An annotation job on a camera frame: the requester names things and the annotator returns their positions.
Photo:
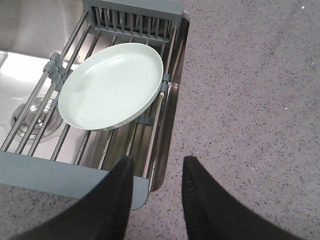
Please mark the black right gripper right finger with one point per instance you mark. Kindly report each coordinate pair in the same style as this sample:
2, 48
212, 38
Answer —
211, 213

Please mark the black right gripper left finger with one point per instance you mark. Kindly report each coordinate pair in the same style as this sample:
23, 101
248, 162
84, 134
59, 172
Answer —
102, 214

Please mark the light green round plate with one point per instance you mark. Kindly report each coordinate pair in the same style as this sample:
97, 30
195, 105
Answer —
112, 87

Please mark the green metal dish rack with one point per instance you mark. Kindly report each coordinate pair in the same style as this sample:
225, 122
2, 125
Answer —
60, 178

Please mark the stainless steel sink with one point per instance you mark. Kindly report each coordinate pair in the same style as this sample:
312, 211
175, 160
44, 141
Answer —
43, 41

